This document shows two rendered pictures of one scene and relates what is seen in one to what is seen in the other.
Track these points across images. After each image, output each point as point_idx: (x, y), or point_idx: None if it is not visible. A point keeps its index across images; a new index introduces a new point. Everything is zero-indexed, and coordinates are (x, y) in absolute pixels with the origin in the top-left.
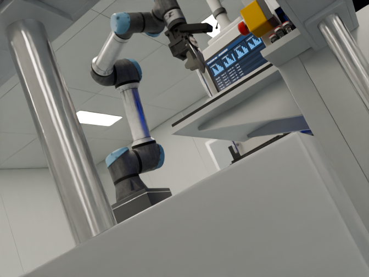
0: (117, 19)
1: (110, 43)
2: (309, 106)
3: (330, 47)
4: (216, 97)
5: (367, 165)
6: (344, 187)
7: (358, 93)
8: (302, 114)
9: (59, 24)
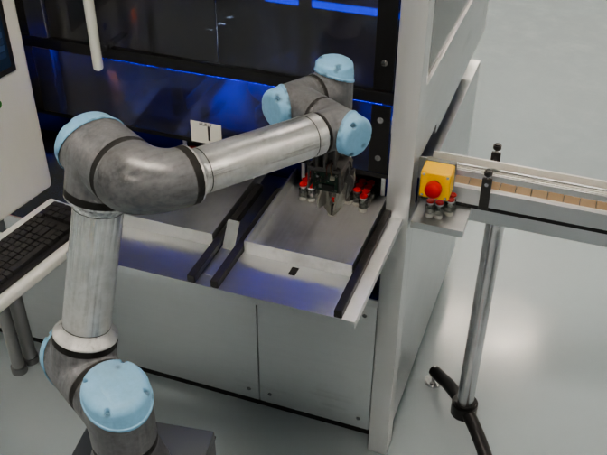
0: (370, 135)
1: (301, 157)
2: (406, 265)
3: (495, 239)
4: (366, 261)
5: (405, 312)
6: (397, 336)
7: (490, 275)
8: (403, 273)
9: None
